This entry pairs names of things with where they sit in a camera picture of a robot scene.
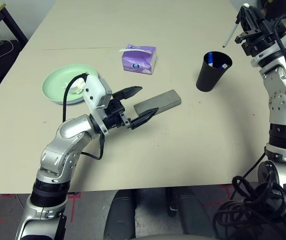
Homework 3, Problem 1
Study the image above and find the black tangled cable bundle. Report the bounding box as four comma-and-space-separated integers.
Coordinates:
212, 171, 286, 240

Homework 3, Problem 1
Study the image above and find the side table black frame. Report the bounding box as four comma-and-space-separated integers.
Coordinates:
0, 2, 28, 48

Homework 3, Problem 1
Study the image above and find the beige robot torso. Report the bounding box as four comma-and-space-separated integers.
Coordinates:
132, 233, 208, 240

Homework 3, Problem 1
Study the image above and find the dark grey robot leg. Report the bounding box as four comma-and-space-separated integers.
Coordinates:
167, 187, 215, 240
104, 189, 138, 240

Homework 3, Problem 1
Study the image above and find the white tissue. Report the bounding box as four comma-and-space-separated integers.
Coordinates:
62, 76, 86, 95

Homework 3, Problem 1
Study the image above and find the dark grey robot left leg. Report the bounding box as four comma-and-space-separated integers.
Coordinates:
104, 189, 138, 240

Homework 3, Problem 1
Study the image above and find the purple tissue pack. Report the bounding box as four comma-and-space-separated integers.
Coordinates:
119, 44, 158, 75

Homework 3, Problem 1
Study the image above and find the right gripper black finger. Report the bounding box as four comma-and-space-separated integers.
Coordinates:
234, 29, 262, 45
237, 4, 260, 32

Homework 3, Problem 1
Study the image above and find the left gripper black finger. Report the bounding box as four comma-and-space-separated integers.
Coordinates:
130, 107, 160, 130
112, 86, 143, 101

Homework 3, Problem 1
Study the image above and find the wooden chair with jacket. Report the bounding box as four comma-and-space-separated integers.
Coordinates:
257, 0, 286, 20

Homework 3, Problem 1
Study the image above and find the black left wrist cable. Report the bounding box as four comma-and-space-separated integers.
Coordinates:
62, 72, 105, 161

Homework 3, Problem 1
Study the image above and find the grey glasses case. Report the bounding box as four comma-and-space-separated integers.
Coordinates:
133, 89, 183, 118

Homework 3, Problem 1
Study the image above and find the black plastic cup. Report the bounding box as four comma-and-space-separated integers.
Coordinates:
196, 51, 233, 93

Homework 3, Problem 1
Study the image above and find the white marker black cap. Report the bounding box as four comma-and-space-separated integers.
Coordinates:
222, 3, 250, 48

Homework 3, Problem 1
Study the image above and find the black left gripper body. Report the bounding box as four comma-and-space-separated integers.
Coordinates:
102, 98, 134, 130

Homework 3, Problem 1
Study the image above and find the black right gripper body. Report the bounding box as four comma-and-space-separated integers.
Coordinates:
241, 21, 283, 57

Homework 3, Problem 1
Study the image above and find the dark grey robot right leg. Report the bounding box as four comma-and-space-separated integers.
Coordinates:
167, 187, 215, 240

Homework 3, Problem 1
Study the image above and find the light green plate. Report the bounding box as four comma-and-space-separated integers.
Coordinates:
42, 63, 100, 105

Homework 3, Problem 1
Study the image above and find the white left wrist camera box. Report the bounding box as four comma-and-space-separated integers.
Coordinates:
83, 74, 113, 137

